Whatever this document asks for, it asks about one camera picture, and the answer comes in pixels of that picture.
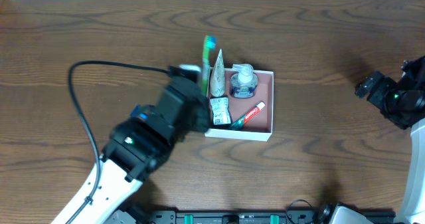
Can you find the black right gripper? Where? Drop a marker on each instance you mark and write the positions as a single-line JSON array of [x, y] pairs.
[[366, 87]]

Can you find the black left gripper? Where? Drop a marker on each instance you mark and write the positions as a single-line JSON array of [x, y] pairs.
[[198, 105]]

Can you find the green white soap packet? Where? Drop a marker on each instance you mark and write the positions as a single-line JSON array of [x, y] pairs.
[[220, 111]]

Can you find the white shampoo tube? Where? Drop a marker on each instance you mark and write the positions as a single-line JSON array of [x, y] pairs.
[[217, 80]]

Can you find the blue disposable razor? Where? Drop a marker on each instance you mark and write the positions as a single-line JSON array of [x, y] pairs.
[[135, 111]]

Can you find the red green toothpaste tube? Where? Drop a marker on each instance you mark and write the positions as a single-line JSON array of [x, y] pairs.
[[239, 124]]

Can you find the clear spray bottle blue liquid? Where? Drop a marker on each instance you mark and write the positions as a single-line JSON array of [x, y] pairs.
[[244, 82]]

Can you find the green white toothbrush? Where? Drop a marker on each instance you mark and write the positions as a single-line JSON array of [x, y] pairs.
[[208, 45]]

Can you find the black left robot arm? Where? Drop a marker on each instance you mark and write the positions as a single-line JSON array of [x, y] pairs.
[[136, 148]]

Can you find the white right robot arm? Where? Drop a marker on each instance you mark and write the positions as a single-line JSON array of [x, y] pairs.
[[402, 103]]

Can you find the white cardboard box pink inside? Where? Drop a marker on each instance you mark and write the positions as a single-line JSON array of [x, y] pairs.
[[260, 127]]

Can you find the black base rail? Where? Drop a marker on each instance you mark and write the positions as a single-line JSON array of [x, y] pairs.
[[198, 217]]

